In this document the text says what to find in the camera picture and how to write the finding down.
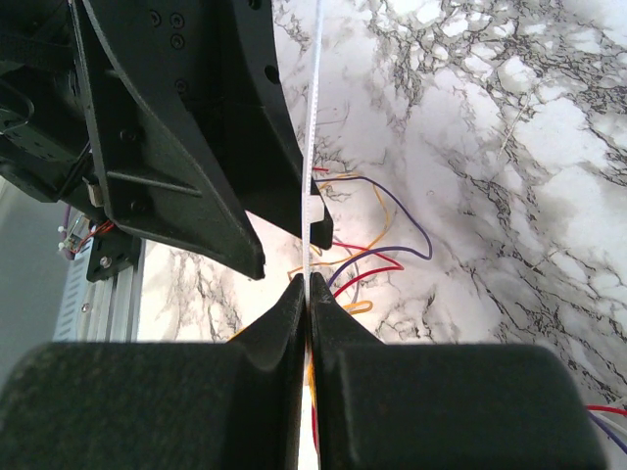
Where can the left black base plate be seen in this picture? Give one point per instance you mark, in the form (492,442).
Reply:
(111,253)

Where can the white zip tie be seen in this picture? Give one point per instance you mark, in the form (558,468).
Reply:
(309,207)

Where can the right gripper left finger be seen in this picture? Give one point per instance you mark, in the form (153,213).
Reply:
(232,405)

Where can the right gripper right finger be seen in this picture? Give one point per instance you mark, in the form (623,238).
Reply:
(412,406)

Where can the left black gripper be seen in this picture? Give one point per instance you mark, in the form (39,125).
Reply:
(141,67)

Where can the grey slotted cable duct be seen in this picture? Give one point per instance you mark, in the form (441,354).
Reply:
(77,301)

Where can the aluminium front rail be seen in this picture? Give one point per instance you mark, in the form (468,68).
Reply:
(110,309)

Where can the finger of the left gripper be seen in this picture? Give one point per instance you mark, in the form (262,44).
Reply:
(246,119)

